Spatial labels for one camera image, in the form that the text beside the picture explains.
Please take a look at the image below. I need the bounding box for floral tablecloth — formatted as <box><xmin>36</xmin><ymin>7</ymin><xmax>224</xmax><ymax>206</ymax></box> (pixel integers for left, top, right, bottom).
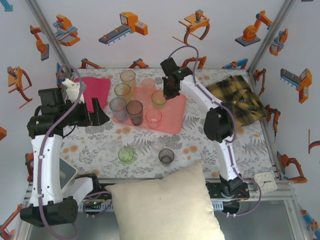
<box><xmin>53</xmin><ymin>67</ymin><xmax>278</xmax><ymax>180</ymax></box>

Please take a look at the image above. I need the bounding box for aluminium table frame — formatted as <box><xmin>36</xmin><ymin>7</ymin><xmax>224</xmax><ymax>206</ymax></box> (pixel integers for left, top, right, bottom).
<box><xmin>23</xmin><ymin>68</ymin><xmax>295</xmax><ymax>202</ymax></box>

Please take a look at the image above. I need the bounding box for tall yellow-green glass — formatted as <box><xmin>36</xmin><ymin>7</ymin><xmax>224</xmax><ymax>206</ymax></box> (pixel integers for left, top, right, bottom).
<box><xmin>114</xmin><ymin>82</ymin><xmax>132</xmax><ymax>103</ymax></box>

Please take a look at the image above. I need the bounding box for white square clock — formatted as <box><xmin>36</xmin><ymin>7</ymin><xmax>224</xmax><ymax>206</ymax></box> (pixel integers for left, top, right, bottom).
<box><xmin>254</xmin><ymin>171</ymin><xmax>278</xmax><ymax>193</ymax></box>

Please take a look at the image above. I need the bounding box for cream pillow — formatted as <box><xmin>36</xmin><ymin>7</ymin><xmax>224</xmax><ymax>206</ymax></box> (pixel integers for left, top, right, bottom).
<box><xmin>104</xmin><ymin>161</ymin><xmax>226</xmax><ymax>240</ymax></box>

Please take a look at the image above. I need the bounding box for tall orange glass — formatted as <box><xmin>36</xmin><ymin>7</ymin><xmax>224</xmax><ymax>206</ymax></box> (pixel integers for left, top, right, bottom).
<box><xmin>119</xmin><ymin>69</ymin><xmax>137</xmax><ymax>92</ymax></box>

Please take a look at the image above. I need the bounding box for pink plastic tray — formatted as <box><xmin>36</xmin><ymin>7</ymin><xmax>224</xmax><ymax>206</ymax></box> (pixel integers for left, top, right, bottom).
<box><xmin>112</xmin><ymin>86</ymin><xmax>188</xmax><ymax>134</ymax></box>

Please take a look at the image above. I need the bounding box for tall dark purple glass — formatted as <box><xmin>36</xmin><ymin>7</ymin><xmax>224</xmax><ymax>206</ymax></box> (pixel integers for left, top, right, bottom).
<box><xmin>125</xmin><ymin>100</ymin><xmax>145</xmax><ymax>126</ymax></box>

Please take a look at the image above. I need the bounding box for small grey glass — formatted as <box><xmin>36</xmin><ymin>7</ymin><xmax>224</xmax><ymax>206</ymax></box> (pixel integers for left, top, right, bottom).
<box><xmin>158</xmin><ymin>148</ymin><xmax>175</xmax><ymax>166</ymax></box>

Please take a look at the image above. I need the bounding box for tall clear glass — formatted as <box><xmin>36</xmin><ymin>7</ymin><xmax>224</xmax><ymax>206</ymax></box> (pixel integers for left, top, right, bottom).
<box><xmin>134</xmin><ymin>83</ymin><xmax>149</xmax><ymax>103</ymax></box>

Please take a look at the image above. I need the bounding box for grey slotted cable duct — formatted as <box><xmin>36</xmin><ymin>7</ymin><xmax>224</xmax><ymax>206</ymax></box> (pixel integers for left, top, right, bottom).
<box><xmin>74</xmin><ymin>201</ymin><xmax>223</xmax><ymax>213</ymax></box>

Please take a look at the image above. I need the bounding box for magenta folded cloth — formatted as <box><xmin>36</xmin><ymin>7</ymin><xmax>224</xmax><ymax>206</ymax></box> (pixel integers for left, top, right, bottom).
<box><xmin>73</xmin><ymin>76</ymin><xmax>112</xmax><ymax>113</ymax></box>

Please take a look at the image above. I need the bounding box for tall pink glass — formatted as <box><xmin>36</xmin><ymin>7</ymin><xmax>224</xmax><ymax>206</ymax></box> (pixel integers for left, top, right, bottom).
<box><xmin>141</xmin><ymin>77</ymin><xmax>156</xmax><ymax>97</ymax></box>

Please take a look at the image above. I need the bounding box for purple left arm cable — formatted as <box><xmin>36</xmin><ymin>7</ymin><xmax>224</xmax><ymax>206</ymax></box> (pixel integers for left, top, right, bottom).
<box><xmin>37</xmin><ymin>64</ymin><xmax>113</xmax><ymax>239</ymax></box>

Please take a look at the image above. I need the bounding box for small pink textured glass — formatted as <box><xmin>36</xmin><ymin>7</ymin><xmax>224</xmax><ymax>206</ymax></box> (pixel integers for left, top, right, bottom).
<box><xmin>145</xmin><ymin>109</ymin><xmax>163</xmax><ymax>130</ymax></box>

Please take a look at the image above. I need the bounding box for white tissue box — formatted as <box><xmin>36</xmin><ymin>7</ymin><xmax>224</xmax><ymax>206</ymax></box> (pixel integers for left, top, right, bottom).
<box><xmin>59</xmin><ymin>159</ymin><xmax>78</xmax><ymax>191</ymax></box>

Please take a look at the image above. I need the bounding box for aluminium cage post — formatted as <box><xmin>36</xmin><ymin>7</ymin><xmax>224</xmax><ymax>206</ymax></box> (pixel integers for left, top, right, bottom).
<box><xmin>246</xmin><ymin>0</ymin><xmax>299</xmax><ymax>73</ymax></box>
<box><xmin>24</xmin><ymin>0</ymin><xmax>75</xmax><ymax>73</ymax></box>

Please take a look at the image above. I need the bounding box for yellow plaid shirt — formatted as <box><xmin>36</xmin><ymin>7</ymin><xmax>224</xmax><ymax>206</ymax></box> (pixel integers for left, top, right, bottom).
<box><xmin>205</xmin><ymin>74</ymin><xmax>271</xmax><ymax>132</ymax></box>

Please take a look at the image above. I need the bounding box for small green glass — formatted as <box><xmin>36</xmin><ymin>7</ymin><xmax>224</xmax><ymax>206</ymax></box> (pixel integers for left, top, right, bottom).
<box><xmin>151</xmin><ymin>90</ymin><xmax>168</xmax><ymax>110</ymax></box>
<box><xmin>117</xmin><ymin>146</ymin><xmax>136</xmax><ymax>165</ymax></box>

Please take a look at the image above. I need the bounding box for purple tinted cup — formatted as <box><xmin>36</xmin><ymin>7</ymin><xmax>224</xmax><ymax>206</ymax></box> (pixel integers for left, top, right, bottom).
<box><xmin>109</xmin><ymin>97</ymin><xmax>128</xmax><ymax>123</ymax></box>

